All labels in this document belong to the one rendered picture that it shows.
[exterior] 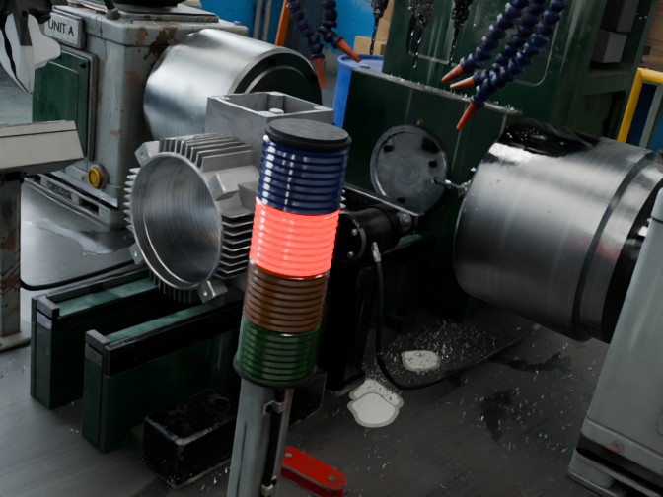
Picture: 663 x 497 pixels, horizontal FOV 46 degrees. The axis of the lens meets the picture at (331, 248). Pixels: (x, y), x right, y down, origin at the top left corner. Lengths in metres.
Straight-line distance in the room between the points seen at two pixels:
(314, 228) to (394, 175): 0.75
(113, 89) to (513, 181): 0.73
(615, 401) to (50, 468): 0.61
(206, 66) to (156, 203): 0.35
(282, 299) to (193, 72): 0.77
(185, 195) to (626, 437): 0.59
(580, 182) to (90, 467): 0.62
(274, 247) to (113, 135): 0.89
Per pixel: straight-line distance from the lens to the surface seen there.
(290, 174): 0.52
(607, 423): 0.95
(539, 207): 0.93
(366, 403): 1.01
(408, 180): 1.26
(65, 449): 0.90
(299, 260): 0.54
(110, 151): 1.42
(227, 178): 0.84
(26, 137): 1.00
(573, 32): 1.26
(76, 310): 0.91
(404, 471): 0.92
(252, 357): 0.58
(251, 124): 0.91
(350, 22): 8.18
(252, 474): 0.65
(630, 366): 0.91
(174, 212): 1.00
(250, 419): 0.62
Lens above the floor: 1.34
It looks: 22 degrees down
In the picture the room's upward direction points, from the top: 9 degrees clockwise
